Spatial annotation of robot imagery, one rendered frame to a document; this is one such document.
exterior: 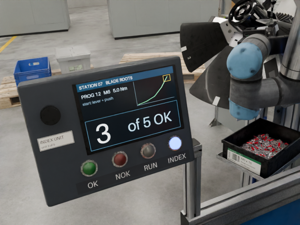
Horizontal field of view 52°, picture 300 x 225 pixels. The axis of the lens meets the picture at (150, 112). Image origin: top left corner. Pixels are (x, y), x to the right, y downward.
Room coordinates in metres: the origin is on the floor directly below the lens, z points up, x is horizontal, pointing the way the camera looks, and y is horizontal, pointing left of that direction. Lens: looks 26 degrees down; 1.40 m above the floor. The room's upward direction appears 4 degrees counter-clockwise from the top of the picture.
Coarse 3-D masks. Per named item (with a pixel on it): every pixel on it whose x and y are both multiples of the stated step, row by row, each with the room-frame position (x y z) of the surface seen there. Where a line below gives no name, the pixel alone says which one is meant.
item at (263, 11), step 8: (240, 0) 1.19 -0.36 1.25; (248, 0) 1.16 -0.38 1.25; (256, 0) 1.13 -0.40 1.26; (232, 8) 1.20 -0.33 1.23; (240, 8) 1.17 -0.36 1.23; (248, 8) 1.13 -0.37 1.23; (256, 8) 1.10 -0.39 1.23; (264, 8) 1.15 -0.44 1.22; (232, 16) 1.18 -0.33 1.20; (240, 16) 1.13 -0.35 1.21; (248, 16) 1.09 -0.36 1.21; (264, 16) 1.12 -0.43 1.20; (272, 16) 1.16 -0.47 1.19; (232, 24) 1.13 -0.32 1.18; (240, 24) 1.11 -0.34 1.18; (248, 24) 1.10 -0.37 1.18; (256, 24) 1.10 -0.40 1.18; (240, 32) 1.14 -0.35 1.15
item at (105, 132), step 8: (88, 120) 0.42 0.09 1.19; (96, 120) 0.42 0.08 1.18; (104, 120) 0.42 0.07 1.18; (112, 120) 0.43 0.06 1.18; (88, 128) 0.41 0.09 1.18; (96, 128) 0.42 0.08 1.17; (104, 128) 0.42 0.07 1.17; (112, 128) 0.42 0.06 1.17; (88, 136) 0.41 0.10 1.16; (96, 136) 0.41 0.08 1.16; (104, 136) 0.42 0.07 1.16; (112, 136) 0.42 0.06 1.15; (96, 144) 0.41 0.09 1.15; (104, 144) 0.41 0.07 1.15; (112, 144) 0.42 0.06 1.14
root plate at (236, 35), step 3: (234, 33) 1.14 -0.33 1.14; (237, 33) 1.14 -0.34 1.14; (240, 33) 1.14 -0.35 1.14; (234, 36) 1.13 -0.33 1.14; (237, 36) 1.13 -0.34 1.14; (240, 36) 1.13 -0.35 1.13; (231, 39) 1.13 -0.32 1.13; (234, 39) 1.13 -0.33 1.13; (237, 39) 1.13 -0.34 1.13; (231, 42) 1.12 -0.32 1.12; (234, 42) 1.12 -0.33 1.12; (231, 45) 1.11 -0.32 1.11; (234, 45) 1.11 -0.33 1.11
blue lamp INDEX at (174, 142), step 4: (172, 136) 0.45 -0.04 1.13; (176, 136) 0.45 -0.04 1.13; (168, 140) 0.45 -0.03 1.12; (172, 140) 0.45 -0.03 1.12; (176, 140) 0.45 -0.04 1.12; (180, 140) 0.45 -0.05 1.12; (168, 144) 0.44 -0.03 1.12; (172, 144) 0.44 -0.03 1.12; (176, 144) 0.44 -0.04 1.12; (180, 144) 0.45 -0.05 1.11; (172, 148) 0.44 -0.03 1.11; (176, 148) 0.44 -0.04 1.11
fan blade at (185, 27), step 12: (192, 24) 1.36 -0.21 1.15; (204, 24) 1.30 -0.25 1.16; (216, 24) 1.26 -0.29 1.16; (180, 36) 1.40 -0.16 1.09; (192, 36) 1.34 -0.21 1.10; (204, 36) 1.29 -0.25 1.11; (216, 36) 1.26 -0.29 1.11; (192, 48) 1.33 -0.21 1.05; (204, 48) 1.29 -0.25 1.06; (216, 48) 1.26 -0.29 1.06; (192, 60) 1.32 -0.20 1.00; (204, 60) 1.29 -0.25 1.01
